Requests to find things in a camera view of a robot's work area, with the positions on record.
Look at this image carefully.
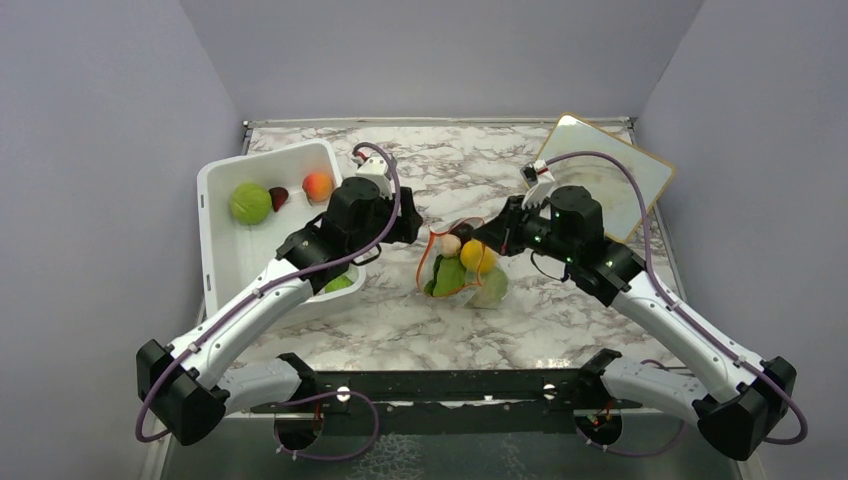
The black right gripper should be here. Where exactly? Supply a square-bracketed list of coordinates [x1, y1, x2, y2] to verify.
[472, 195, 578, 265]

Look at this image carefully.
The yellow bell pepper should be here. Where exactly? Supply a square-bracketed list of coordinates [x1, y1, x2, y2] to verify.
[459, 239, 498, 275]

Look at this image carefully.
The dark brown avocado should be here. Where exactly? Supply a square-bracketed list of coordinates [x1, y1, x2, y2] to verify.
[449, 222, 475, 245]

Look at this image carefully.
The garlic bulb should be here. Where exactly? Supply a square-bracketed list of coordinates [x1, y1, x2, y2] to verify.
[439, 233, 463, 258]

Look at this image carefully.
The clear zip bag orange zipper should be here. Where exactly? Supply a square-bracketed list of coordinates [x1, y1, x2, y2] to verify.
[416, 217, 510, 309]

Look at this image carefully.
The green cabbage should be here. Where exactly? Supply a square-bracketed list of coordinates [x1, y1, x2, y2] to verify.
[229, 183, 272, 226]
[469, 267, 509, 309]

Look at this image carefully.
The green leafy vegetable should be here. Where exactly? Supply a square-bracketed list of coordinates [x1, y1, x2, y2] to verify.
[424, 255, 466, 297]

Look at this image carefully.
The orange peach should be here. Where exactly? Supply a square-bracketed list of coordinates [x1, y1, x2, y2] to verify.
[302, 172, 335, 203]

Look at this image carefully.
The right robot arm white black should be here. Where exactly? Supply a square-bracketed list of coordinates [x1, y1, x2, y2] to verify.
[473, 186, 797, 461]

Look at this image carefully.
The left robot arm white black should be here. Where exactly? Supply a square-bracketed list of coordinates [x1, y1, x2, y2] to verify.
[135, 177, 422, 446]

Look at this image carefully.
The green lime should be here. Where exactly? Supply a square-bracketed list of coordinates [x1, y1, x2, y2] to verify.
[324, 275, 353, 294]

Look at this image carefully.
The dark red vegetable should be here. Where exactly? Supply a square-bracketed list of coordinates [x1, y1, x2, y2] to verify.
[268, 187, 289, 212]

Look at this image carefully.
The white plastic bin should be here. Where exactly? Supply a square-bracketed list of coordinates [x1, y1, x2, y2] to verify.
[197, 140, 342, 315]

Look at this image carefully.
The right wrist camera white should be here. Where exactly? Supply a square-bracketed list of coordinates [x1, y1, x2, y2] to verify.
[520, 160, 557, 209]

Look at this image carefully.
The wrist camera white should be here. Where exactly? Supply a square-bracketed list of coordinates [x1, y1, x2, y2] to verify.
[354, 152, 396, 200]
[520, 160, 557, 209]

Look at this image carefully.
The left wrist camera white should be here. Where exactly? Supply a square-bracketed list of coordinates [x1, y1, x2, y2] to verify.
[354, 152, 396, 200]

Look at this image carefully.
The whiteboard with wooden frame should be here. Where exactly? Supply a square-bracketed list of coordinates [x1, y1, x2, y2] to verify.
[536, 113, 676, 242]

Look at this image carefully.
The black mounting rail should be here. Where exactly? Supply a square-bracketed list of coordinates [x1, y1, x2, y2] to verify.
[250, 354, 639, 436]

